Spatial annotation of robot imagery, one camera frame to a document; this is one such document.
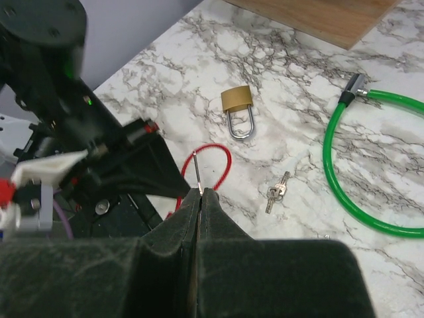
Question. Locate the brass padlock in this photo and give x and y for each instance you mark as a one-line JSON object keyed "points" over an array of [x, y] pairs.
{"points": [[235, 100]]}

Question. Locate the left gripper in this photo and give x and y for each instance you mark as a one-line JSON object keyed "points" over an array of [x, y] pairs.
{"points": [[133, 157]]}

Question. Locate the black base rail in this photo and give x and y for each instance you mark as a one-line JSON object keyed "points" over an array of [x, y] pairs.
{"points": [[127, 215]]}

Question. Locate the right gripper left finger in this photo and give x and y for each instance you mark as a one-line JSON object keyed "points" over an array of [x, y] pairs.
{"points": [[149, 276]]}

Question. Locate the red cable lock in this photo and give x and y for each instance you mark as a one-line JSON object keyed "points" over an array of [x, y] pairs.
{"points": [[215, 161]]}

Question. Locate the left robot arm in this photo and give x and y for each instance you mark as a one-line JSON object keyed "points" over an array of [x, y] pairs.
{"points": [[42, 45]]}

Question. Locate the silver key pair right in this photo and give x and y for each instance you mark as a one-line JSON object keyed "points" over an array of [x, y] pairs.
{"points": [[276, 192]]}

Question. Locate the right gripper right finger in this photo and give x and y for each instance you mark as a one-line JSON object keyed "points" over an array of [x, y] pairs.
{"points": [[238, 276]]}

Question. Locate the green cable lock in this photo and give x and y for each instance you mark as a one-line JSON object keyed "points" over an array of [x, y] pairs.
{"points": [[373, 157]]}

